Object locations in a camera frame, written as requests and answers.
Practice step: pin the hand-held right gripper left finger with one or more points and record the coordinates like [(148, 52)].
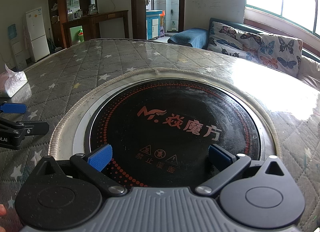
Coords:
[(100, 158)]

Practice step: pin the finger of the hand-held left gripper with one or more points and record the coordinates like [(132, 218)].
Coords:
[(13, 108), (35, 127)]

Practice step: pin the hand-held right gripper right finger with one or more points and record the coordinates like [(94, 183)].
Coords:
[(217, 155)]

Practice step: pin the white tissue pack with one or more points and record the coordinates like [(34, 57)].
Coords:
[(13, 84)]

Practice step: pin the white water dispenser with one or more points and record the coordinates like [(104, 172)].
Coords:
[(17, 49)]

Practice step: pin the black round induction cooktop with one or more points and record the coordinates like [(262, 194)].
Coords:
[(175, 102)]

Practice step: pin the white refrigerator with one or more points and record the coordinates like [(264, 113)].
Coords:
[(37, 34)]

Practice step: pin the green basket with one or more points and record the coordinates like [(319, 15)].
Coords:
[(81, 37)]

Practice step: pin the dark wooden shelf cabinet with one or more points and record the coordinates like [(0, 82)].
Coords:
[(60, 9)]

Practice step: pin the blue quilted armrest cover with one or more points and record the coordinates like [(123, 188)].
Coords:
[(190, 36)]

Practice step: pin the beige cushion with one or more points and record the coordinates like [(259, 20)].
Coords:
[(310, 71)]

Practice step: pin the dark wooden console table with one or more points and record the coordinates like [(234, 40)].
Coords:
[(100, 16)]

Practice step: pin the dark teal sofa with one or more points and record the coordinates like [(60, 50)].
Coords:
[(250, 25)]

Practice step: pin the purple plastic stool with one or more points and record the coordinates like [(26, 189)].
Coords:
[(161, 32)]

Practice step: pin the blue and white cabinet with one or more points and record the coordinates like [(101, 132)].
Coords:
[(151, 25)]

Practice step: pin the orange plastic container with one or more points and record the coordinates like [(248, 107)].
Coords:
[(162, 16)]

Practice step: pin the dark wooden door frame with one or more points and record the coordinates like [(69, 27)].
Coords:
[(138, 4)]

